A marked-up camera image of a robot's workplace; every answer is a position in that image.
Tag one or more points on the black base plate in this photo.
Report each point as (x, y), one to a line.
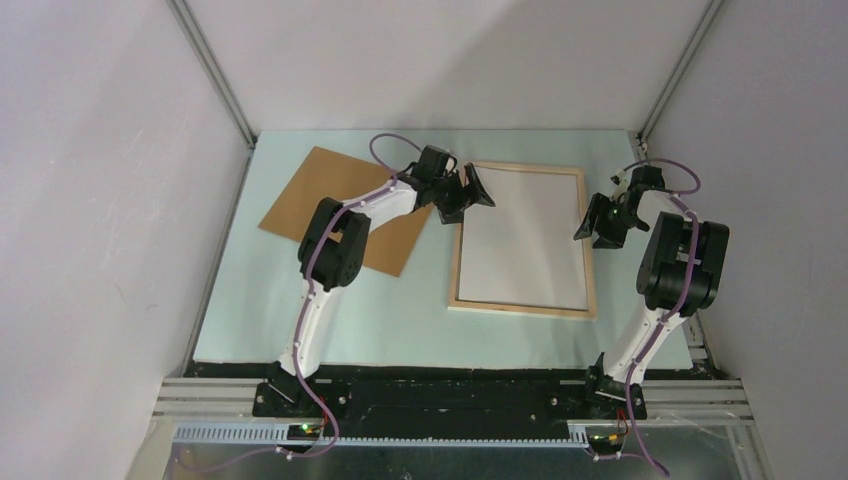
(418, 402)

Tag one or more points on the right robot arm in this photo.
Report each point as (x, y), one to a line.
(679, 273)

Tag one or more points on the black and white photo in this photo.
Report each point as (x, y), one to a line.
(523, 238)

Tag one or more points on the brown backing board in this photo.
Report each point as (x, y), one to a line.
(326, 173)

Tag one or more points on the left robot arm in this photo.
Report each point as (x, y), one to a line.
(333, 247)

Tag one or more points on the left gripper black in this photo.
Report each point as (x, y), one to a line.
(470, 193)

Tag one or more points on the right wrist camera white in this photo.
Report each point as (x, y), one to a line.
(620, 180)

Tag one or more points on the white cable duct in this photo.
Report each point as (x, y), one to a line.
(286, 434)

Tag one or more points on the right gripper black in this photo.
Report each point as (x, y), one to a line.
(608, 239)

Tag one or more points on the white wooden picture frame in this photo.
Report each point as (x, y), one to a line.
(586, 265)

